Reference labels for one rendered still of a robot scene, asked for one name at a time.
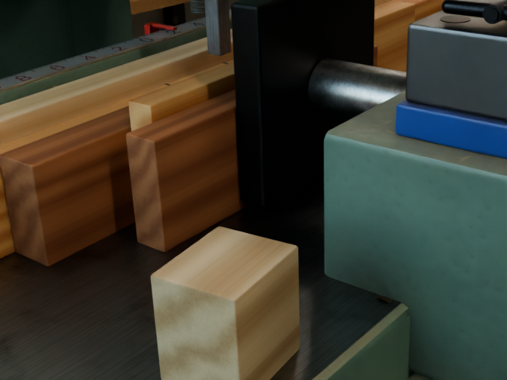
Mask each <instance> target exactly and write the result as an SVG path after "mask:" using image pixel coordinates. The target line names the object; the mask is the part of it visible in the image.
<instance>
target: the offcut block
mask: <svg viewBox="0 0 507 380"><path fill-rule="evenodd" d="M151 285H152V298H153V306H154V314H155V328H156V335H157V343H158V357H159V365H160V373H161V380H270V379H271V378H272V377H273V376H274V374H276V372H277V371H278V370H279V369H280V368H281V367H282V366H283V365H284V364H285V363H286V362H287V361H288V360H289V359H290V358H291V357H292V356H293V355H294V354H295V353H296V352H297V351H298V350H299V348H300V299H299V260H298V247H297V246H296V245H293V244H287V243H284V242H280V241H275V240H272V239H268V238H266V237H260V236H257V235H254V234H248V233H245V232H242V231H236V230H233V229H230V228H224V227H221V226H220V227H216V228H215V229H214V230H213V231H211V232H210V233H208V234H207V235H205V236H204V237H203V238H202V239H200V240H199V241H197V242H196V243H194V244H193V245H192V246H190V247H189V248H188V249H186V250H185V251H183V252H182V253H181V254H180V255H178V256H176V257H175V258H174V259H172V260H171V261H169V262H168V263H167V264H166V265H164V266H162V267H161V268H160V269H158V270H157V271H156V272H154V273H153V274H152V275H151Z"/></svg>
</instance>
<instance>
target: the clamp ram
mask: <svg viewBox="0 0 507 380"><path fill-rule="evenodd" d="M374 8H375V0H241V1H238V2H234V3H232V6H231V12H232V42H233V57H234V73H235V102H236V118H237V133H238V163H239V178H240V193H241V200H242V201H244V202H247V203H249V204H253V205H257V206H259V207H268V206H269V205H271V204H273V203H275V202H276V201H278V200H280V199H282V198H283V197H285V196H286V195H289V194H290V193H291V192H294V191H296V190H297V189H298V188H300V187H302V186H304V185H305V184H307V183H309V182H311V181H312V180H314V179H316V178H318V177H319V176H321V175H323V174H324V138H325V135H326V133H327V132H328V131H329V130H331V129H333V128H335V127H337V126H338V125H340V124H342V123H344V122H346V121H348V120H350V119H352V118H354V117H355V116H357V115H360V114H361V113H363V112H366V111H367V110H369V109H372V108H373V107H374V106H377V105H379V104H380V103H383V102H385V101H386V100H389V99H390V98H392V97H394V96H396V95H398V94H400V93H402V92H404V91H406V73H407V72H402V71H398V70H394V69H385V68H381V67H376V66H373V47H374Z"/></svg>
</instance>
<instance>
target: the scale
mask: <svg viewBox="0 0 507 380"><path fill-rule="evenodd" d="M176 27H177V30H174V31H173V30H169V29H163V30H160V31H157V32H153V33H150V34H148V35H143V36H140V37H137V38H133V39H131V40H127V41H123V42H120V43H118V44H113V45H110V46H108V47H103V48H101V49H98V50H95V51H91V52H88V53H85V54H81V55H78V56H75V57H71V58H68V59H65V60H61V61H58V62H55V63H51V64H48V65H46V66H41V67H38V68H36V69H31V70H29V71H25V72H21V73H18V74H16V75H12V76H8V77H6V78H1V79H0V91H3V90H7V89H9V88H12V87H16V86H19V85H22V84H25V83H28V82H31V81H35V80H38V79H40V78H44V77H48V76H50V75H54V74H57V73H59V72H64V71H66V70H69V69H73V68H76V67H79V66H83V65H85V64H88V63H92V62H95V61H98V60H101V59H105V58H107V57H111V56H114V55H116V54H121V53H124V52H126V51H130V50H133V49H136V48H140V47H142V46H145V45H148V44H152V43H155V42H157V41H162V40H165V39H167V38H171V37H174V36H177V35H181V34H183V33H186V32H191V31H193V30H196V29H200V28H202V27H206V17H202V18H200V19H197V20H193V21H189V22H187V23H183V24H180V25H177V26H176Z"/></svg>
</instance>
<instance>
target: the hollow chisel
mask: <svg viewBox="0 0 507 380"><path fill-rule="evenodd" d="M204 3H205V15H206V27H207V51H208V53H209V54H213V55H217V56H222V55H225V54H228V53H231V38H230V22H229V0H204Z"/></svg>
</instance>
